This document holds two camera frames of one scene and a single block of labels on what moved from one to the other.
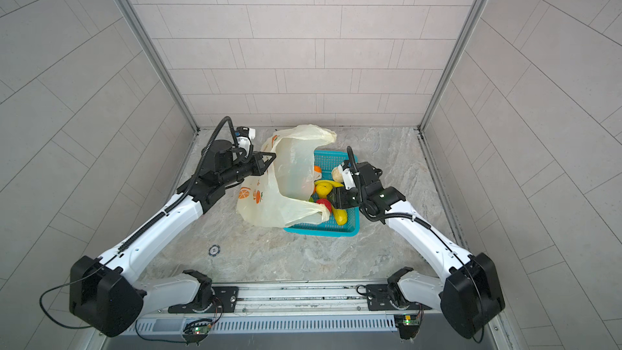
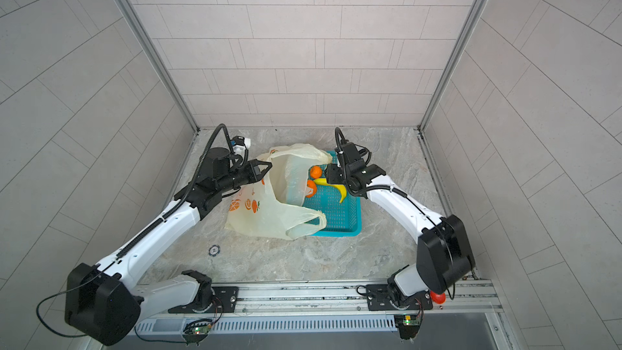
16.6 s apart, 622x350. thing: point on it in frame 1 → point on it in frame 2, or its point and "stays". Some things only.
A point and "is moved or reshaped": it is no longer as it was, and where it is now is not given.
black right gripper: x=338 y=198 → x=331 y=172
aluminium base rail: x=330 y=307 stays
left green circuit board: x=196 y=330 stays
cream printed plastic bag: x=280 y=194 is moved or reshaped
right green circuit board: x=408 y=325 stays
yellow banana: x=334 y=184 stays
